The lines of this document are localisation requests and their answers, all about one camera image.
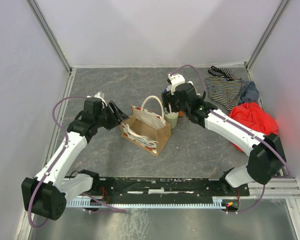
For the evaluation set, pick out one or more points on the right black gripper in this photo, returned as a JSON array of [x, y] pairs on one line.
[[170, 100]]

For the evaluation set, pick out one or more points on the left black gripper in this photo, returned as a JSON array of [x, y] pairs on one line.
[[112, 114]]

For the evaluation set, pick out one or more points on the cream cap bottle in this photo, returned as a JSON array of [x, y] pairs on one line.
[[172, 119]]

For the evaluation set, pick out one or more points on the canvas tote bag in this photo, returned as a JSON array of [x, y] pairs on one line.
[[147, 129]]

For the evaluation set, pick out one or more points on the striped dark garment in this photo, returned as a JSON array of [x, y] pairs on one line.
[[225, 73]]

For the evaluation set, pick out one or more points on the striped shirt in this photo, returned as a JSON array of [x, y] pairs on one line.
[[224, 92]]

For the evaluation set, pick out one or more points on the blue-grey cloth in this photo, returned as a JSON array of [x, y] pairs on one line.
[[249, 92]]

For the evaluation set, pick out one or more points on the dark blue small bottle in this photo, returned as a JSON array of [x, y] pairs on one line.
[[180, 114]]

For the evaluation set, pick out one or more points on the clear bottle white cap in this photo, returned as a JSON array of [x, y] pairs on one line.
[[191, 82]]

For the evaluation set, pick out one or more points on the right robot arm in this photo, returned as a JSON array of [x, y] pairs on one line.
[[265, 153]]

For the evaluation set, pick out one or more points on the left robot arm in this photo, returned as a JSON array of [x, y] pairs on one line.
[[47, 193]]

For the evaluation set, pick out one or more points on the red cloth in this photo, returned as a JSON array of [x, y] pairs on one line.
[[253, 116]]

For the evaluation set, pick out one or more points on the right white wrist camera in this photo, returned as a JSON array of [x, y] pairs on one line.
[[174, 81]]

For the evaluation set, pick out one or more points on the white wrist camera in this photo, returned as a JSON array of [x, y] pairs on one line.
[[174, 81], [98, 98]]

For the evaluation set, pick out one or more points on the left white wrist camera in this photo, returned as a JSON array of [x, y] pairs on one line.
[[98, 98]]

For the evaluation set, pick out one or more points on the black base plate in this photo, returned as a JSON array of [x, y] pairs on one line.
[[151, 191]]

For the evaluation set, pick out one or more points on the blue cable duct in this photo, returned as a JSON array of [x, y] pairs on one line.
[[85, 202]]

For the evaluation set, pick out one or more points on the aluminium frame rail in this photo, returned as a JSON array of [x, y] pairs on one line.
[[275, 189]]

